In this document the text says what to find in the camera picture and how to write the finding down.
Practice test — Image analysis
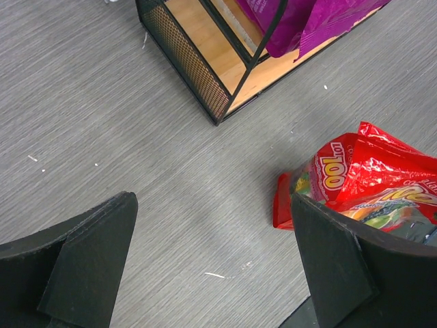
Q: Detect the red fruit candy bag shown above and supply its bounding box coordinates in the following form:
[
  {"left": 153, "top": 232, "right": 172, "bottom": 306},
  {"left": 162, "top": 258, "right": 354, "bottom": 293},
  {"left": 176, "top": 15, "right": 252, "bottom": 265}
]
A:
[{"left": 272, "top": 122, "right": 436, "bottom": 246}]

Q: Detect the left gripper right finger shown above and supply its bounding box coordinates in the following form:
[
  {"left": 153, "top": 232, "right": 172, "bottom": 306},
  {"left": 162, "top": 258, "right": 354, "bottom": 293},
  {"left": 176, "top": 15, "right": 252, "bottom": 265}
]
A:
[{"left": 290, "top": 194, "right": 436, "bottom": 327}]

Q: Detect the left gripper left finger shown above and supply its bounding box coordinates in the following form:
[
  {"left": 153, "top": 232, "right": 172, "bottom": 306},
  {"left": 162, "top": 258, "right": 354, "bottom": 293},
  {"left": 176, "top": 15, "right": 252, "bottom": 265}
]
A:
[{"left": 1, "top": 191, "right": 138, "bottom": 327}]

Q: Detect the black wooden two-tier shelf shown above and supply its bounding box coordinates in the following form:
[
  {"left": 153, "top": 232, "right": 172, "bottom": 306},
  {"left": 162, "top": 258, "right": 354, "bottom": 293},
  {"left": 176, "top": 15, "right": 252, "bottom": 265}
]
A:
[{"left": 135, "top": 0, "right": 386, "bottom": 126}]

